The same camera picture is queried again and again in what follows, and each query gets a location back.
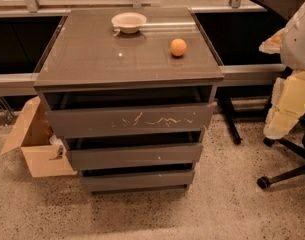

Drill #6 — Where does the black office chair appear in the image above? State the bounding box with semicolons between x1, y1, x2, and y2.
256;103;305;190

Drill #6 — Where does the white bowl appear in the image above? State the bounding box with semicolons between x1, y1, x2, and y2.
111;12;147;34

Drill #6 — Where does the open cardboard box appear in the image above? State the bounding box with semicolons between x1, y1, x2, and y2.
1;97;76;177

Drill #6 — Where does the grey bottom drawer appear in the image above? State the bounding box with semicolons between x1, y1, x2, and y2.
80;170;195;192

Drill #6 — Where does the grey drawer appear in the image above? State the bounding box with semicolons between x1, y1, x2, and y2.
46;103;215;138
80;170;195;192
66;143;203;170

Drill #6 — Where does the grey top drawer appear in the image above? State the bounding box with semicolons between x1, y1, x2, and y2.
46;103;215;138

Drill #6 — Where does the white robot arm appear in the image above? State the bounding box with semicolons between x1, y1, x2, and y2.
259;2;305;139

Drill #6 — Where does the grey drawer cabinet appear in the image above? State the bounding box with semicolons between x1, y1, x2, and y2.
32;6;225;195

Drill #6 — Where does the orange fruit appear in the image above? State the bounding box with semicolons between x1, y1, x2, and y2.
170;39;187;57

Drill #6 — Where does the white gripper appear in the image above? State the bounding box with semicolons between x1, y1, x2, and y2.
259;29;305;139

